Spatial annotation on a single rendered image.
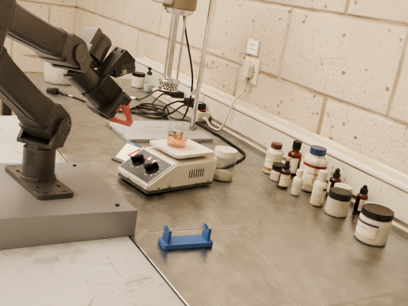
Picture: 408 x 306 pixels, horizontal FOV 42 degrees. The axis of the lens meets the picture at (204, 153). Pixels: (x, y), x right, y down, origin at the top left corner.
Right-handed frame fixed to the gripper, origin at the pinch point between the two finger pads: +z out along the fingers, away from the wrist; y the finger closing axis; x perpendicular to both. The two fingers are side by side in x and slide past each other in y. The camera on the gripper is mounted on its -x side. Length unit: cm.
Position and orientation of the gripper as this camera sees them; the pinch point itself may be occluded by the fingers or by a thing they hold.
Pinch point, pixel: (129, 122)
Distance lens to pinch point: 124.0
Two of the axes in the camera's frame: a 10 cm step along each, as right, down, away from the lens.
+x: -5.9, 7.8, -1.9
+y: -6.5, -3.2, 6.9
